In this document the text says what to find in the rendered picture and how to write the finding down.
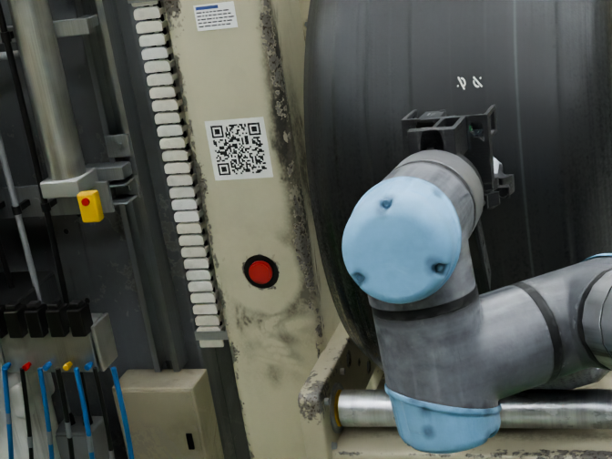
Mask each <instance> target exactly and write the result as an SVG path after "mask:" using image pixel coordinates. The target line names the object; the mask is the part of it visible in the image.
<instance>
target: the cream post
mask: <svg viewBox="0 0 612 459"><path fill-rule="evenodd" d="M230 1H233V2H234V6H235V12H236V17H237V23H238V27H232V28H223V29H215V30H206V31H198V29H197V23H196V18H195V13H194V8H193V6H194V5H206V4H215V3H222V2H230ZM163 2H164V6H165V11H166V17H167V21H168V30H169V35H170V40H171V44H172V49H173V55H174V59H175V64H176V69H177V73H178V82H179V87H180V92H181V97H182V102H183V107H184V111H185V117H186V121H187V126H188V131H189V140H190V145H191V149H192V155H193V159H194V164H195V169H196V173H197V177H198V182H199V189H200V195H201V200H202V207H203V211H204V217H205V221H206V226H207V231H208V236H209V245H210V249H211V255H212V259H213V264H214V269H215V274H216V279H217V283H218V288H219V297H220V302H221V307H222V311H223V317H224V321H225V326H226V331H227V334H228V339H229V346H230V351H231V356H232V362H233V368H234V373H235V379H236V384H237V388H238V394H239V398H240V407H241V412H242V417H243V422H244V426H245V431H246V436H247V441H248V446H249V450H250V459H308V458H307V453H306V447H305V442H304V436H303V431H302V426H301V416H300V410H299V405H298V395H299V392H300V391H301V388H302V386H303V385H304V384H305V382H306V380H307V378H308V377H309V375H310V373H311V371H312V369H313V367H314V365H315V364H316V362H317V361H318V359H319V358H320V356H321V353H322V352H323V351H324V350H325V349H326V347H327V344H328V342H329V341H330V339H331V337H332V335H333V334H334V332H335V330H336V328H337V327H338V325H339V323H340V321H341V319H340V317H339V315H338V312H337V311H336V308H335V305H334V303H333V300H332V296H331V293H330V290H329V286H328V283H327V280H326V277H325V273H324V269H323V266H322V262H321V254H320V250H319V245H318V241H317V236H316V231H315V226H314V220H313V215H312V208H311V195H310V188H309V180H308V170H307V160H306V148H305V133H304V105H303V81H304V55H305V41H304V34H303V29H302V22H301V11H300V5H299V0H163ZM249 117H263V118H264V124H265V129H266V135H267V140H268V146H269V152H270V162H271V167H272V173H273V178H245V179H231V180H215V176H214V171H213V166H212V161H211V155H210V151H209V142H208V137H207V131H206V127H205V122H204V121H214V120H225V119H237V118H249ZM257 260H263V261H266V262H267V263H269V264H270V266H271V268H272V271H273V274H272V278H271V279H270V281H269V282H267V283H265V284H258V283H256V282H254V281H253V280H252V279H251V278H250V275H249V268H250V265H251V264H252V263H253V262H254V261H257Z"/></svg>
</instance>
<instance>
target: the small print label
mask: <svg viewBox="0 0 612 459"><path fill-rule="evenodd" d="M193 8H194V13H195V18H196V23H197V29H198V31H206V30H215V29H223V28H232V27H238V23H237V17H236V12H235V6H234V2H233V1H230V2H222V3H215V4H206V5H194V6H193Z"/></svg>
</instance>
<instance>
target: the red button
mask: <svg viewBox="0 0 612 459"><path fill-rule="evenodd" d="M272 274H273V271H272V268H271V266H270V264H269V263H267V262H266V261H263V260H257V261H254V262H253V263H252V264H251V265H250V268H249V275H250V278H251V279H252V280H253V281H254V282H256V283H258V284H265V283H267V282H269V281H270V279H271V278H272Z"/></svg>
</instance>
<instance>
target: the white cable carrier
mask: <svg viewBox="0 0 612 459"><path fill-rule="evenodd" d="M132 6H134V7H135V6H144V7H140V8H137V9H136V10H135V11H134V18H135V20H145V19H147V21H140V22H139V23H137V25H136V29H137V32H138V34H144V33H149V34H147V35H142V36H141V37H140V38H139V40H138V41H139V45H140V46H151V47H146V48H145V49H143V50H142V52H141V55H142V58H143V60H149V59H154V60H152V61H148V62H147V63H145V65H144V68H145V72H146V73H155V72H157V73H155V74H150V75H149V76H148V77H147V82H148V86H157V87H152V88H151V89H150V90H149V94H150V98H152V99H153V98H159V99H156V100H155V101H153V103H152V108H153V111H155V112H156V111H161V112H158V113H157V114H156V115H155V122H156V124H164V125H160V127H158V129H157V132H158V136H159V137H165V138H162V139H161V140H160V141H159V145H160V148H161V149H165V151H164V152H163V153H162V159H163V161H165V162H166V161H170V162H168V163H167V164H166V165H165V167H164V169H165V173H166V174H170V175H169V176H168V177H167V183H168V186H175V187H173V188H172V189H170V190H169V195H170V197H171V198H172V199H174V200H173V201H172V202H171V205H172V209H173V210H177V212H176V213H175V214H174V219H175V221H176V222H180V223H179V224H178V226H177V232H178V234H182V235H181V236H180V237H179V238H178V241H179V245H180V246H185V247H184V248H182V250H181V255H182V257H183V258H186V259H185V260H184V267H185V269H189V270H188V271H187V272H186V277H187V280H188V281H191V282H190V283H189V284H188V287H189V291H194V292H193V293H192V294H191V295H190V299H191V302H192V303H196V304H195V305H194V306H193V313H194V314H198V316H197V317H196V318H195V323H196V325H198V326H199V327H198V329H197V332H222V331H224V330H225V331H226V326H225V321H224V317H223V311H222V307H221V302H220V297H219V288H218V283H217V279H216V274H215V269H214V264H213V259H212V255H211V249H210V245H209V236H208V231H207V226H206V221H205V217H204V211H203V207H202V200H201V195H200V189H199V182H198V177H197V173H196V169H195V164H194V159H193V155H192V149H191V145H190V140H189V131H188V126H187V121H186V117H185V111H184V107H183V102H182V97H181V92H180V87H179V79H178V73H177V69H176V64H175V59H174V55H173V49H172V44H171V40H170V35H169V30H168V21H167V17H166V14H164V13H166V11H165V6H164V2H163V1H160V0H158V1H149V2H142V3H134V4H132ZM199 345H200V347H223V346H224V341H223V340H210V341H199Z"/></svg>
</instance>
